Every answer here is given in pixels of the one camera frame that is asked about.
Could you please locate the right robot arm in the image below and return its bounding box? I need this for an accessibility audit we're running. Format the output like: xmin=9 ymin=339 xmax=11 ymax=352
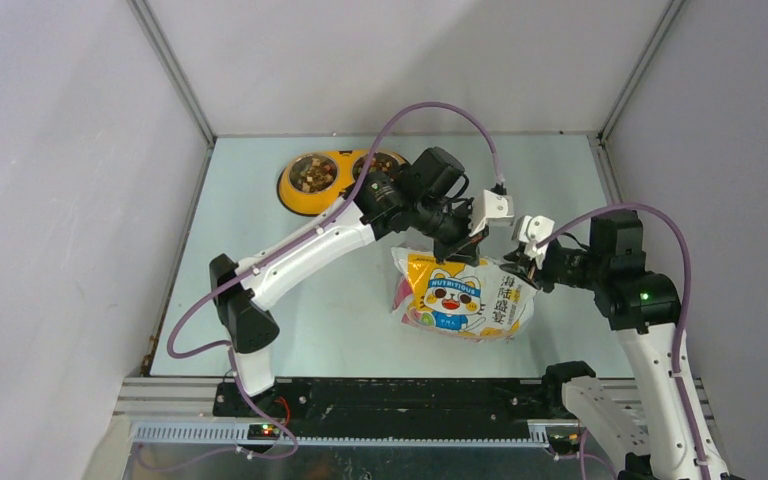
xmin=503 ymin=203 xmax=734 ymax=479

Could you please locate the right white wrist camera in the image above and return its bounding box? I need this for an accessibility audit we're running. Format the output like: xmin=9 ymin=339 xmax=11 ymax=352
xmin=512 ymin=215 xmax=555 ymax=269

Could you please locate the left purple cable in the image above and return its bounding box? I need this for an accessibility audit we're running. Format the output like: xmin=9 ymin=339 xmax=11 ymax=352
xmin=135 ymin=101 xmax=508 ymax=473

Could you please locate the kibble in left bowl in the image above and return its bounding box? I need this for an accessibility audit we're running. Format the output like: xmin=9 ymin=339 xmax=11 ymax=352
xmin=288 ymin=154 xmax=339 ymax=194

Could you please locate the kibble in bowl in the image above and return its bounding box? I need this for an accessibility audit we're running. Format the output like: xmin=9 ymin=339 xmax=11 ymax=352
xmin=351 ymin=152 xmax=404 ymax=180
xmin=288 ymin=154 xmax=339 ymax=194

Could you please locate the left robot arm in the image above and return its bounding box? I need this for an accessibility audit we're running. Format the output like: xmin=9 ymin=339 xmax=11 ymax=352
xmin=210 ymin=147 xmax=507 ymax=417

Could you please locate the yellow double pet bowl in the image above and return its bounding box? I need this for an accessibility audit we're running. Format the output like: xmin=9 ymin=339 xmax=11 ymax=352
xmin=275 ymin=148 xmax=412 ymax=219

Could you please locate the aluminium frame rail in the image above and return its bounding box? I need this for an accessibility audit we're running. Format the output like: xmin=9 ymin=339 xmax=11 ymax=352
xmin=113 ymin=376 xmax=717 ymax=452

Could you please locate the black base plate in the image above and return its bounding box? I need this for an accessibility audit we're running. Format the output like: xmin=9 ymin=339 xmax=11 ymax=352
xmin=213 ymin=377 xmax=574 ymax=440

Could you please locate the kibble in right bowl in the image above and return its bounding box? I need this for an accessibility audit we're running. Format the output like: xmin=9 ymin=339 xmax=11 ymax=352
xmin=351 ymin=152 xmax=404 ymax=180

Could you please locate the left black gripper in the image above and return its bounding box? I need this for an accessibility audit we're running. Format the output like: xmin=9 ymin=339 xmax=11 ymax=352
xmin=411 ymin=196 xmax=489 ymax=268

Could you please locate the pet food bag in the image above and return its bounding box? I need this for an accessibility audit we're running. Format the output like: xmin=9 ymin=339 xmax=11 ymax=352
xmin=391 ymin=246 xmax=537 ymax=342

